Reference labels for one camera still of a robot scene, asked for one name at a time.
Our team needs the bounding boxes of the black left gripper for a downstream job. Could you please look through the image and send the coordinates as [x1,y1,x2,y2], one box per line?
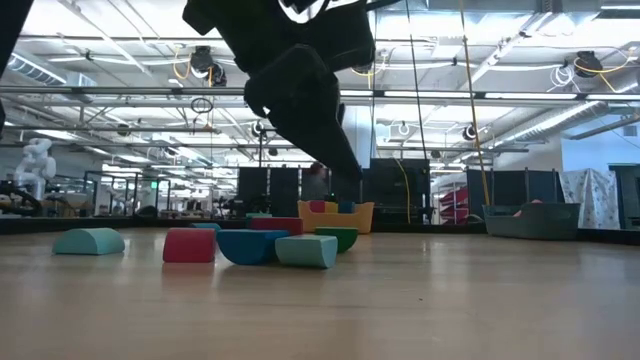
[181,0,377,182]

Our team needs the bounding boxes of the green half-round block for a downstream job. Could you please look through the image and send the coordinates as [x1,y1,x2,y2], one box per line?
[314,227,360,255]

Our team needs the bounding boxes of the white pillar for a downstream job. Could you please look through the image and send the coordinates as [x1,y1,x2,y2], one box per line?
[342,104,374,170]

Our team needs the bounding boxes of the person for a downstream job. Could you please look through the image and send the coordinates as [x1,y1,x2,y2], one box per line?
[301,161,331,202]

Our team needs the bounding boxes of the wide black partition panel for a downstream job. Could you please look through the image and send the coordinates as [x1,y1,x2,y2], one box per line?
[369,158,431,224]

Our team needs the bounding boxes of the yellow plastic bin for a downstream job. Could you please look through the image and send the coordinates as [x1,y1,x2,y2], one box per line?
[298,200,376,235]

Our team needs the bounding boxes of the light teal rectangular block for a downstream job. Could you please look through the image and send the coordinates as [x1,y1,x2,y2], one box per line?
[275,234,339,270]

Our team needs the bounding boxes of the red storage rack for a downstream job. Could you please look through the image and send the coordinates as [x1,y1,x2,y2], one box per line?
[438,185,470,225]

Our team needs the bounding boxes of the blue-grey partition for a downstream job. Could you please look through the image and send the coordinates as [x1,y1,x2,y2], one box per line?
[467,169,559,206]

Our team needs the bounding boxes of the teal plastic bin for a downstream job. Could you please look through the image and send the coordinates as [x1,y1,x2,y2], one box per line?
[480,202,582,241]

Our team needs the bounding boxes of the light blue half-round block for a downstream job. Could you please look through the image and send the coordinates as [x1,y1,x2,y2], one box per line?
[51,227,127,256]

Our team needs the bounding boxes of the white patterned cloth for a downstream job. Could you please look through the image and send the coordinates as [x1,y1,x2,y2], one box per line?
[558,168,621,230]

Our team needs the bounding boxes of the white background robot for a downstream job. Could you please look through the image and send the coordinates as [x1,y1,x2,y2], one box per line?
[13,138,58,201]

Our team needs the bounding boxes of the dark cabinet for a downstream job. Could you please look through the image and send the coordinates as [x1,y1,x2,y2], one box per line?
[613,163,640,230]

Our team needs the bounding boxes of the black hanging cable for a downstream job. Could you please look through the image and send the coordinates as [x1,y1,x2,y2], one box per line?
[403,0,427,151]

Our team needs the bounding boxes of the thin yellow cable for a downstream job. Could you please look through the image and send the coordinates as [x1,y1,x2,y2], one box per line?
[393,157,412,225]

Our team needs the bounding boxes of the black ceiling cable reel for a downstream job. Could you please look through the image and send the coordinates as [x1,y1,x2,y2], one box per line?
[189,45,227,87]
[574,50,604,79]

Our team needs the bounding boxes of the black aluminium table frame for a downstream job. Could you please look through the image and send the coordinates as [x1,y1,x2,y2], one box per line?
[0,214,640,246]

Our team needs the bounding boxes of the black workstation frame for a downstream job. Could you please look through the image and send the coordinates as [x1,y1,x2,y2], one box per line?
[83,171,172,217]

